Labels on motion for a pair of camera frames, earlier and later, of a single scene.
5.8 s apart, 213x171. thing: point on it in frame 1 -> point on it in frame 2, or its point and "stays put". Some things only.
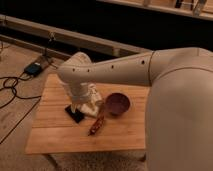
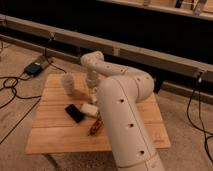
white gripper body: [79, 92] -> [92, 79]
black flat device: [77, 115] stays put
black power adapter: [33, 69] stays put
